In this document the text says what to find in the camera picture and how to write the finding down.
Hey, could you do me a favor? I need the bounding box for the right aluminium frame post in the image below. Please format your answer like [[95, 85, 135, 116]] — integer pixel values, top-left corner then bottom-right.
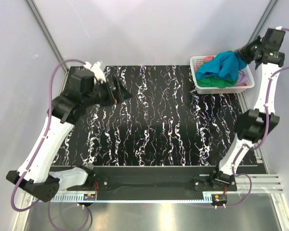
[[248, 0, 279, 42]]

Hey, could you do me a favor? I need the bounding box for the white plastic laundry basket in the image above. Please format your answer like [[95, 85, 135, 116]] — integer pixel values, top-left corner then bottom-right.
[[190, 55, 255, 94]]

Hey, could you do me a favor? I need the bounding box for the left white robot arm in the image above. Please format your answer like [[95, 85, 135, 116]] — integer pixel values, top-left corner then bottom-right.
[[6, 69, 132, 202]]

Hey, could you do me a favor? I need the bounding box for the aluminium rail bar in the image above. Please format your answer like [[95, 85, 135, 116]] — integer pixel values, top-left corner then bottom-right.
[[21, 174, 284, 195]]

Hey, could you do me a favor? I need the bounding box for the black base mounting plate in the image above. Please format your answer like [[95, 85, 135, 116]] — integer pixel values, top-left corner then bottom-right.
[[48, 165, 238, 201]]

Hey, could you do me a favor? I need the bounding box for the left aluminium frame post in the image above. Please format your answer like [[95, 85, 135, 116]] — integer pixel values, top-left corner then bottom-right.
[[24, 0, 64, 62]]

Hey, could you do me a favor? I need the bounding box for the green t shirt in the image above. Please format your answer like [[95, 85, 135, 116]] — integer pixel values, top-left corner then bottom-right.
[[197, 77, 237, 89]]

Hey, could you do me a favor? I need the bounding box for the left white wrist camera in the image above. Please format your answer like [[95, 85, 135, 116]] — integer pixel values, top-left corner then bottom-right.
[[83, 61, 106, 84]]

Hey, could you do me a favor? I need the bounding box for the aluminium frame post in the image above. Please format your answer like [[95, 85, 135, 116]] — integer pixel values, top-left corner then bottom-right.
[[248, 0, 279, 42], [24, 0, 64, 62]]

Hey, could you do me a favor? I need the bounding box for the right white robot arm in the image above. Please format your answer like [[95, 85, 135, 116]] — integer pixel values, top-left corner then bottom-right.
[[205, 26, 286, 191]]

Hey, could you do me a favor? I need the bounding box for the pink t shirt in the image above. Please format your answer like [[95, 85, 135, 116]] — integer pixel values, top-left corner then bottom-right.
[[194, 56, 214, 72]]

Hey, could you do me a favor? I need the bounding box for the lilac t shirt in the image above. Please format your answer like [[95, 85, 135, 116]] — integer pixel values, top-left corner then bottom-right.
[[236, 70, 249, 86]]

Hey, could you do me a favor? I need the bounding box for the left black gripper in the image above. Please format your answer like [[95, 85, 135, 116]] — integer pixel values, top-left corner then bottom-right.
[[84, 75, 134, 108]]

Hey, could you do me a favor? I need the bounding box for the blue t shirt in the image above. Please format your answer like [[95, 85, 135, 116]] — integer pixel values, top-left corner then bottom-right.
[[196, 51, 247, 81]]

